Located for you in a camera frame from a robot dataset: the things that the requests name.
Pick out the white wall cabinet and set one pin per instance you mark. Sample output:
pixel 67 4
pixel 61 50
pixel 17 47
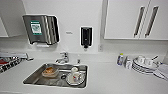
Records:
pixel 121 20
pixel 11 20

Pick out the small white bottle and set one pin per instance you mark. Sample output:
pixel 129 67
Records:
pixel 127 62

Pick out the chrome faucet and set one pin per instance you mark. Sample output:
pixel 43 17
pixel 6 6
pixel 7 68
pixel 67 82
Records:
pixel 63 57

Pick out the white wall outlet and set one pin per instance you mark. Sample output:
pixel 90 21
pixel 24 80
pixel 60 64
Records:
pixel 100 48

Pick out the small wall label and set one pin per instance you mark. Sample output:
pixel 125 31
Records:
pixel 68 32

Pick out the red utensil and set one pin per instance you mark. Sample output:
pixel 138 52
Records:
pixel 3 61

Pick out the stack of white plates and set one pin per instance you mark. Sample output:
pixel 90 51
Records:
pixel 140 68

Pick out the white cup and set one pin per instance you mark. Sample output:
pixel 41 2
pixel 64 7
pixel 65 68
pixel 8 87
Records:
pixel 140 59
pixel 149 61

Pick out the white patterned mug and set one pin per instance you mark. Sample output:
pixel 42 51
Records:
pixel 75 74

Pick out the clear container orange food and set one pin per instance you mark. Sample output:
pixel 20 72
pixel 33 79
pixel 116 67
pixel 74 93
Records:
pixel 50 71

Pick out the steel paper towel dispenser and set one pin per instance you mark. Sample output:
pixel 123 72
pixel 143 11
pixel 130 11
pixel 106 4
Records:
pixel 40 30

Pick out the white plate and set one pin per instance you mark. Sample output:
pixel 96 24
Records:
pixel 81 81

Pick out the white dishes on counter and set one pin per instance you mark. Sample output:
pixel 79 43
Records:
pixel 163 71

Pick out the black soap dispenser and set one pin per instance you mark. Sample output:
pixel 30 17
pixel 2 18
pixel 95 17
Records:
pixel 86 36

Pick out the stainless steel sink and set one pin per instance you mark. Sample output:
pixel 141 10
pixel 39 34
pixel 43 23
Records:
pixel 33 78

